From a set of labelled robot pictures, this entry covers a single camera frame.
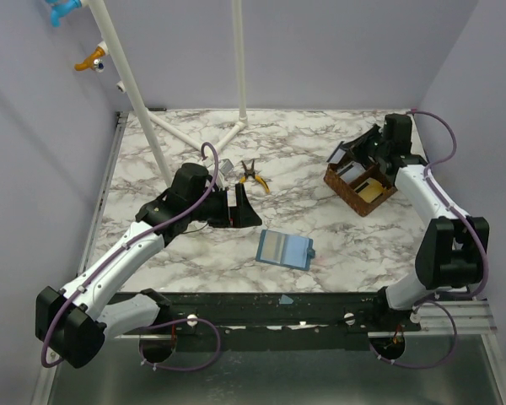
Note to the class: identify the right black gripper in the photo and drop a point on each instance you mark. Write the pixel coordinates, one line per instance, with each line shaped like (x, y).
(363, 147)

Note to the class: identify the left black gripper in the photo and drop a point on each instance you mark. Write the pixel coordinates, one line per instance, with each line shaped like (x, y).
(239, 216)

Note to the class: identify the white striped credit card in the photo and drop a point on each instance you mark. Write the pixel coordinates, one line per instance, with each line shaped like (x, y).
(350, 171)

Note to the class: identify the gold striped credit card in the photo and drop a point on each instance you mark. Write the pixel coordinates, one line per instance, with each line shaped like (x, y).
(364, 185)

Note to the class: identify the gold VIP credit card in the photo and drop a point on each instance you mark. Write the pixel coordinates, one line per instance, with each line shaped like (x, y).
(372, 192)

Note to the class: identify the white grey striped card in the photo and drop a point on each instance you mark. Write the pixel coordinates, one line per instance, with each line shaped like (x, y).
(337, 154)

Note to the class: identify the blue card holder wallet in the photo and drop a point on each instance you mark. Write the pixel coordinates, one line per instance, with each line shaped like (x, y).
(285, 250)

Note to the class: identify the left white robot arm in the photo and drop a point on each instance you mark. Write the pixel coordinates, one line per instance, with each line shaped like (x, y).
(75, 320)

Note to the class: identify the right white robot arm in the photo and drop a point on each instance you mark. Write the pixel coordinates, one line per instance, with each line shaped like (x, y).
(453, 253)

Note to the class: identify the white packets in basket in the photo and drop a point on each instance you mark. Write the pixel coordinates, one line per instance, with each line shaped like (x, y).
(350, 171)

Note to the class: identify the brown woven basket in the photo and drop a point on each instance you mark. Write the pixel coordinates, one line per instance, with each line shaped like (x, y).
(345, 176)

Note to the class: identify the orange brass tap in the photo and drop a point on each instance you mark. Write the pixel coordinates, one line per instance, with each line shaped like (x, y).
(94, 61)

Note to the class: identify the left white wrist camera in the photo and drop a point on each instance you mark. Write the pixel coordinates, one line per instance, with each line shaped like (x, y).
(224, 167)

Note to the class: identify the yellow handled pliers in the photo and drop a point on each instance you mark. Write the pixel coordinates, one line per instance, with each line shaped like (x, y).
(250, 172)

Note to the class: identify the white PVC pipe frame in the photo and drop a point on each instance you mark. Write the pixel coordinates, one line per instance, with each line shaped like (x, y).
(187, 61)

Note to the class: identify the aluminium extrusion rail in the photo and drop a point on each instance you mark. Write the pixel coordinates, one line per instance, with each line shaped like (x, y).
(470, 318)

